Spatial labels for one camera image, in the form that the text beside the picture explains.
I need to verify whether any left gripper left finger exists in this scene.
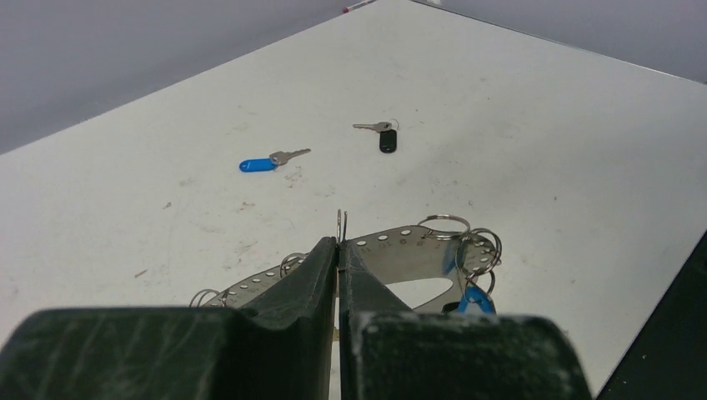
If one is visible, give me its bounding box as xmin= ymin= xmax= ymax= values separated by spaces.
xmin=1 ymin=237 xmax=338 ymax=399

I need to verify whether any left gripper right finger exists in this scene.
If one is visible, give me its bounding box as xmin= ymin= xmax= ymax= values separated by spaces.
xmin=338 ymin=242 xmax=591 ymax=399

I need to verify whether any metal key ring plate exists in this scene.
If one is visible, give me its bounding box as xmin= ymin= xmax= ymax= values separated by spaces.
xmin=189 ymin=209 xmax=504 ymax=316

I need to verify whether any blue tagged key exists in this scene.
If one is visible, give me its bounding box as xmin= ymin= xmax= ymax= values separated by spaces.
xmin=456 ymin=284 xmax=496 ymax=314
xmin=238 ymin=148 xmax=311 ymax=173

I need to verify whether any black tagged key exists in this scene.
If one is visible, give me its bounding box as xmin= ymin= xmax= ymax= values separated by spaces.
xmin=353 ymin=122 xmax=398 ymax=154

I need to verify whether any red white marker pen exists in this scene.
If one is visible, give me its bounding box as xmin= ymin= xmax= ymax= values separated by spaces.
xmin=343 ymin=0 xmax=376 ymax=13

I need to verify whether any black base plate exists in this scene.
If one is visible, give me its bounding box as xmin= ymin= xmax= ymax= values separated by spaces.
xmin=598 ymin=237 xmax=706 ymax=400

